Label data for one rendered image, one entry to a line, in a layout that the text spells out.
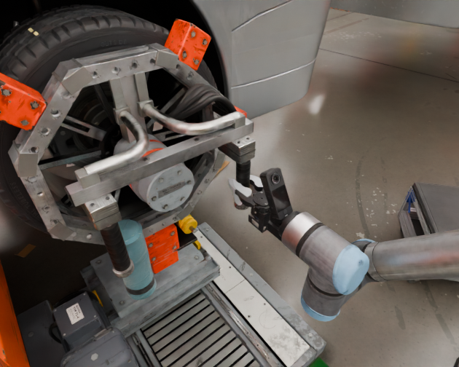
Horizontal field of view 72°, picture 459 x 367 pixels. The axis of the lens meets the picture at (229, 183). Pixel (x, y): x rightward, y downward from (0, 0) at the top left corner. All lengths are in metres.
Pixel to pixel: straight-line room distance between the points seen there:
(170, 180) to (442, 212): 1.30
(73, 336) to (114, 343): 0.13
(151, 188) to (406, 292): 1.37
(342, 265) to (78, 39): 0.71
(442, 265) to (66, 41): 0.85
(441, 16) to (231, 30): 2.14
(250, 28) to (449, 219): 1.17
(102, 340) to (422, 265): 0.85
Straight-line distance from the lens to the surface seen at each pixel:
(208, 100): 0.74
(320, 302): 0.74
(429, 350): 1.66
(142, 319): 1.39
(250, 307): 1.45
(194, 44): 0.83
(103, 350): 1.07
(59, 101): 0.74
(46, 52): 0.80
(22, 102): 0.73
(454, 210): 1.76
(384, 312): 1.67
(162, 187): 0.74
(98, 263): 1.49
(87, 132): 0.90
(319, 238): 0.67
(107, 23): 0.83
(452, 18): 3.04
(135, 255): 0.86
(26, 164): 0.78
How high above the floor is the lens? 1.34
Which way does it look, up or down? 39 degrees down
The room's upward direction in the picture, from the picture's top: straight up
